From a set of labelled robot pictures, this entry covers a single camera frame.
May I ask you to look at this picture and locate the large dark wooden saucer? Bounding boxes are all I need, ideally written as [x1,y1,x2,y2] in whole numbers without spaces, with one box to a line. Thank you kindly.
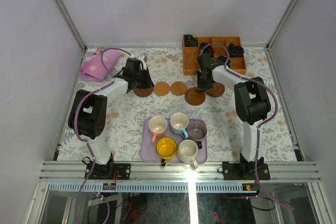
[133,87,153,98]

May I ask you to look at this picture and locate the light wooden coaster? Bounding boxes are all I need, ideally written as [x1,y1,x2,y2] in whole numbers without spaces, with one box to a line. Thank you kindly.
[154,81,170,96]
[170,81,187,96]

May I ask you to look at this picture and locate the light blue mug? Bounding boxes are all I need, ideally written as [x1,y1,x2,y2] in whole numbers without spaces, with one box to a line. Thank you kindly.
[170,112,189,139]

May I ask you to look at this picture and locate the purple mug black handle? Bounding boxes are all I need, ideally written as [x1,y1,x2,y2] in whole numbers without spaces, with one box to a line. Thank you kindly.
[187,120,207,150]

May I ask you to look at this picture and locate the cream white mug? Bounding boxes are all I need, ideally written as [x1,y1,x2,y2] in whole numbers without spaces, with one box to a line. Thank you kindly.
[177,140,198,169]

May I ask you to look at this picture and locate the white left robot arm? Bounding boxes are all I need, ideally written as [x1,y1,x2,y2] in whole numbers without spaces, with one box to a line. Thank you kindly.
[68,58,154,179]

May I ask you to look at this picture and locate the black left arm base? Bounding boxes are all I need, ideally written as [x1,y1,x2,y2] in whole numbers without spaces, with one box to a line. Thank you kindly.
[82,155,131,180]

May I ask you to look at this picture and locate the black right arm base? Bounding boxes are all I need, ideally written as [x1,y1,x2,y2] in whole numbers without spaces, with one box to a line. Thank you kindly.
[217,154,270,180]

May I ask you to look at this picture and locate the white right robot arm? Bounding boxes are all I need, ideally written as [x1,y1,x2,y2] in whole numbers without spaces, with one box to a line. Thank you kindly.
[197,54,271,179]

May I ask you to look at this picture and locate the dark rolled sock green-yellow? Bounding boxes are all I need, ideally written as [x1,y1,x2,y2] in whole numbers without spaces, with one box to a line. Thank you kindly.
[215,55,231,68]

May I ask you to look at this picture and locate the dark rolled sock orange dots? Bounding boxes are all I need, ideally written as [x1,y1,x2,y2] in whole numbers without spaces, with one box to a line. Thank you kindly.
[199,42,215,58]

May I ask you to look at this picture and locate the wooden compartment box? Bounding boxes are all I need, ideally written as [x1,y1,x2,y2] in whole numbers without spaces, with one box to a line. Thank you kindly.
[182,36,247,76]

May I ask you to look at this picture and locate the dark rolled sock right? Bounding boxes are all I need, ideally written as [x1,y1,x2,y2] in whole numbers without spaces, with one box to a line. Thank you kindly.
[227,43,244,58]

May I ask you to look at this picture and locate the pink folded cloth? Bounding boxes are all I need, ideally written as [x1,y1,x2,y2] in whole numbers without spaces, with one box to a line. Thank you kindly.
[79,48,122,82]

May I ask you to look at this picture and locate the pink mug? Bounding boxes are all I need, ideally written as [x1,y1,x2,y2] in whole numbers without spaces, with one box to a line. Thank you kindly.
[148,116,167,143]

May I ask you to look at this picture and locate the dark rolled sock back-left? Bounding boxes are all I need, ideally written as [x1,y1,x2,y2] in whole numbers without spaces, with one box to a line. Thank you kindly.
[183,34,198,47]

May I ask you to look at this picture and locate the lilac plastic tray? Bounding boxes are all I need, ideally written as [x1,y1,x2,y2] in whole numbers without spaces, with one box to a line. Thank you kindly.
[140,118,207,164]

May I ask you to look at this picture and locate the yellow mug black handle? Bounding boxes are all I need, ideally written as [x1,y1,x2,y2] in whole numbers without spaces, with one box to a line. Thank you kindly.
[155,137,177,167]

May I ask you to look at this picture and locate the blue slotted cable duct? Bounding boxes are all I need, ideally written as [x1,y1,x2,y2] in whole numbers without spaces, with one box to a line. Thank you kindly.
[49,182,258,194]

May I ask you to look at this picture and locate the aluminium frame rail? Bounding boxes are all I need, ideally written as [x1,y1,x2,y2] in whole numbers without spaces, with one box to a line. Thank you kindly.
[39,161,321,183]

